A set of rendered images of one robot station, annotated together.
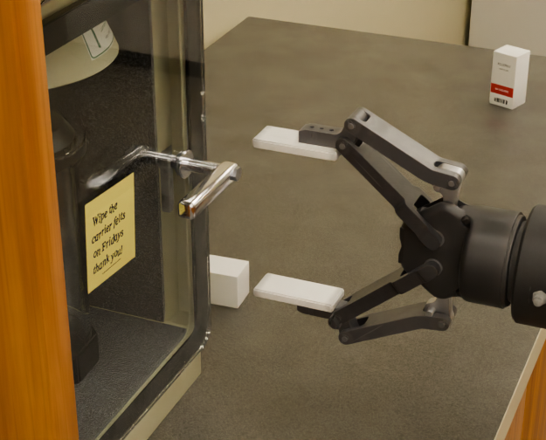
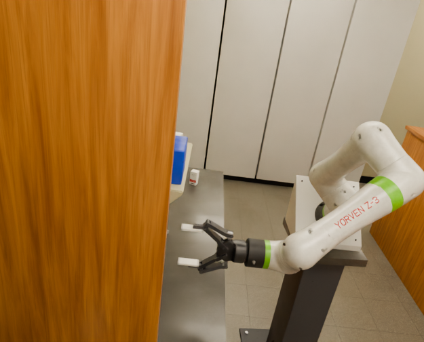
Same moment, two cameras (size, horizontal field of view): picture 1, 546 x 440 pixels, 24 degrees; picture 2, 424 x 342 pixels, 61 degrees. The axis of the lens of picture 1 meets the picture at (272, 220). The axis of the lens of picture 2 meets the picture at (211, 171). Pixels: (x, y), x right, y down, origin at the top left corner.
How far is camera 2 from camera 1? 0.42 m
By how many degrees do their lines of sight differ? 22
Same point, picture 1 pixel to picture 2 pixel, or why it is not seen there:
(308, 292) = (191, 262)
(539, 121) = (203, 188)
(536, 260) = (252, 254)
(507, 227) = (243, 245)
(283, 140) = (188, 228)
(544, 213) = (252, 241)
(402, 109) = not seen: hidden behind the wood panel
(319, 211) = not seen: hidden behind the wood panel
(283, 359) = (167, 270)
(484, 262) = (240, 254)
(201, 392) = not seen: hidden behind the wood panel
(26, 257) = (159, 281)
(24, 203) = (160, 270)
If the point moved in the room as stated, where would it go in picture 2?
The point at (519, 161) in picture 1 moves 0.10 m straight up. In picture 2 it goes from (202, 201) to (204, 185)
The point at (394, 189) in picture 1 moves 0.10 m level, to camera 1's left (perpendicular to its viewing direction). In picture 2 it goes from (217, 238) to (186, 242)
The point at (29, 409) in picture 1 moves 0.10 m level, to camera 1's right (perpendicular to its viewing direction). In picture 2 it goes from (152, 316) to (189, 309)
